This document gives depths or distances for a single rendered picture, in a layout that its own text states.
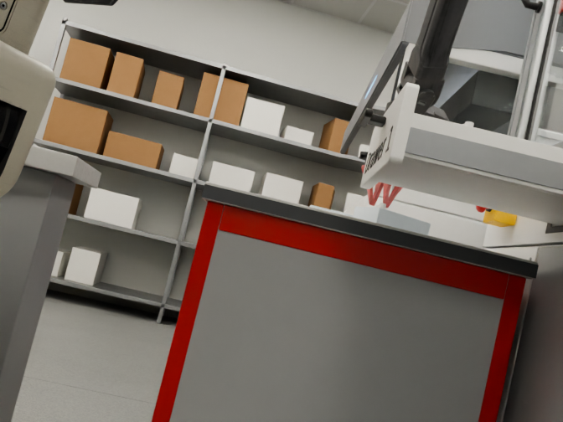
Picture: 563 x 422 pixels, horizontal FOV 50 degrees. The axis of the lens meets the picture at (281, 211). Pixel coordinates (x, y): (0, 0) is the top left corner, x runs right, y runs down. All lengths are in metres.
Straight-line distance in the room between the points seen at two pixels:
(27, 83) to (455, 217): 1.36
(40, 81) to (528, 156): 0.61
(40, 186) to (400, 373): 0.76
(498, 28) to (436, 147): 1.15
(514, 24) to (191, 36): 3.68
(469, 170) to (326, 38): 4.61
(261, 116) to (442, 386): 3.76
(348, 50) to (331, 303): 4.49
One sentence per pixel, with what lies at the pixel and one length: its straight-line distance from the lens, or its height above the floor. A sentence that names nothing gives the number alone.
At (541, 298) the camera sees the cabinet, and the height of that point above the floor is 0.70.
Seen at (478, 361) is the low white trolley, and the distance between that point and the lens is 1.10.
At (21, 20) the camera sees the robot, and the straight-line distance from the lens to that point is 0.71.
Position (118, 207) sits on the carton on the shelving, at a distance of 4.59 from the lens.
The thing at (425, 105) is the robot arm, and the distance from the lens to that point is 1.18.
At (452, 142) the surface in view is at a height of 0.87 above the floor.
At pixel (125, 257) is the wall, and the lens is 5.05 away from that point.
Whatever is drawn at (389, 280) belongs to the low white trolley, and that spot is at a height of 0.67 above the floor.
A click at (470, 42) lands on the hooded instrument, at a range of 1.91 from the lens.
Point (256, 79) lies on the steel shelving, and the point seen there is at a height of 1.95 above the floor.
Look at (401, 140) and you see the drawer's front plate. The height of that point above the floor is 0.85.
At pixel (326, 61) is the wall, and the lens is 5.35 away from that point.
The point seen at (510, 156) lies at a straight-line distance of 0.86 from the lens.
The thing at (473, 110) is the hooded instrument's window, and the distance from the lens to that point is 1.88.
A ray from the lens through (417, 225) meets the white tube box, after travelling 1.18.
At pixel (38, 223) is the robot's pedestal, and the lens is 1.27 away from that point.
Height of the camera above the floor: 0.66
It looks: 5 degrees up
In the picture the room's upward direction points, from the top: 14 degrees clockwise
